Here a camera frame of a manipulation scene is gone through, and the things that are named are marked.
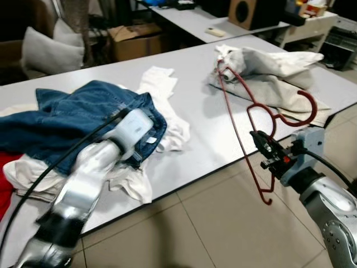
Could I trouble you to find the red wire hanger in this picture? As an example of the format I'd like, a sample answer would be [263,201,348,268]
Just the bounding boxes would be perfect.
[216,59,319,206]

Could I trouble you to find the light grey jeans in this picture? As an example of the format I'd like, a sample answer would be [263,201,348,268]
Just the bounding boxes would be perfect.
[215,44,325,93]

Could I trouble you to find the blue denim jeans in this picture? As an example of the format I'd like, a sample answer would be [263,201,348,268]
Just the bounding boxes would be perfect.
[0,80,168,176]

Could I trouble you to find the cream trousers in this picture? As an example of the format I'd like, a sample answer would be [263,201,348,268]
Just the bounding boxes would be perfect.
[209,73,334,128]

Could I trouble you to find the cream remote control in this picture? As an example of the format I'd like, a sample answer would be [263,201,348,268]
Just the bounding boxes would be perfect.
[205,27,226,38]

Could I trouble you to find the white side table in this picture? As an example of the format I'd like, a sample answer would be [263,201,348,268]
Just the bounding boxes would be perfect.
[276,12,341,54]

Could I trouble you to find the wooden black speaker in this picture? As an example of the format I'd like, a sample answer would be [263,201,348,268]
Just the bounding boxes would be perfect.
[229,0,291,31]

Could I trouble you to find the orange tissue box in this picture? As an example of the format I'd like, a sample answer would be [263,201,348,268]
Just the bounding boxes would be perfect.
[298,0,330,17]

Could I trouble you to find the open brown cardboard box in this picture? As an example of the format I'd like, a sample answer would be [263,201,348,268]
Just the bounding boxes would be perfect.
[108,23,165,62]

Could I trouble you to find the beige grey curtain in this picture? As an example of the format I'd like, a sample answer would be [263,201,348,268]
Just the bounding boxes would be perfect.
[59,0,93,51]

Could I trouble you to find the light grey pillow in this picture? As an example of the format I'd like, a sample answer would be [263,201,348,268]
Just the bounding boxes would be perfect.
[21,26,85,79]

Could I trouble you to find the red cloth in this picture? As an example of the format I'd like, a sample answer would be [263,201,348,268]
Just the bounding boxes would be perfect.
[0,151,17,221]

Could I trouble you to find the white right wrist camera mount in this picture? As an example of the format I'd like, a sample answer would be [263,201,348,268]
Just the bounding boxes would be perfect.
[287,127,326,185]

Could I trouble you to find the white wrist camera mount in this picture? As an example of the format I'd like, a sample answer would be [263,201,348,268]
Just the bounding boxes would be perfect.
[287,127,326,185]
[109,109,155,160]

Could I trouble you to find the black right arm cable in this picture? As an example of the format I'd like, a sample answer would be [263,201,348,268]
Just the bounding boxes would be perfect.
[301,146,357,194]

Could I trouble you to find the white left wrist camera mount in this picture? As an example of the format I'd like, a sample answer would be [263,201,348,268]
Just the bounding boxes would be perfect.
[109,109,155,160]

